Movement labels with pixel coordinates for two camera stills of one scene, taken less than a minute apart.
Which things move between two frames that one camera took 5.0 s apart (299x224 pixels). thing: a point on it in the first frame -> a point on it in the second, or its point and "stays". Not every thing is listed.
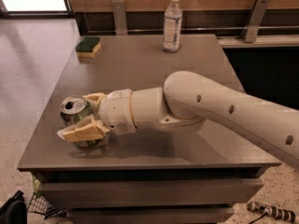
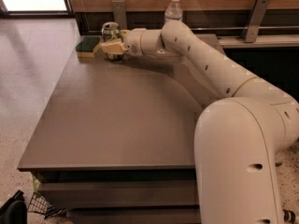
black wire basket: x=39 y=204 stays
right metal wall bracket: x=250 y=29 stays
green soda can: x=74 y=108 -> x=111 y=33
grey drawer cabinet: x=156 y=174 stays
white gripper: x=117 y=111 -> x=133 y=42
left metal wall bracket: x=120 y=17 stays
